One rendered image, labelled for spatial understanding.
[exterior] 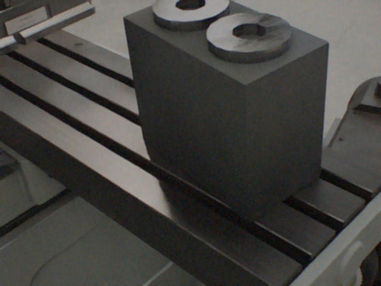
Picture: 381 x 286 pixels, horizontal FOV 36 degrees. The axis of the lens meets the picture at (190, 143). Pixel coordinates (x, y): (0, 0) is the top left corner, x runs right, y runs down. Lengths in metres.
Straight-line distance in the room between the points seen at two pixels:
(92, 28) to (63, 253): 2.25
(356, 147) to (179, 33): 0.73
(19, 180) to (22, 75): 0.18
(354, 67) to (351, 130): 1.42
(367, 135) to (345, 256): 0.69
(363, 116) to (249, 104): 0.85
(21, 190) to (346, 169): 0.54
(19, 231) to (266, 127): 0.57
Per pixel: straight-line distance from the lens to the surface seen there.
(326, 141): 1.63
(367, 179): 0.74
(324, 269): 0.65
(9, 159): 0.96
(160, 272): 1.40
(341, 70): 2.74
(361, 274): 1.16
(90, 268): 1.23
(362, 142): 1.33
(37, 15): 1.14
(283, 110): 0.62
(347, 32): 3.06
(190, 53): 0.62
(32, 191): 1.00
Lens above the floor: 1.39
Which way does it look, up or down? 37 degrees down
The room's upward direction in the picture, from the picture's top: 6 degrees counter-clockwise
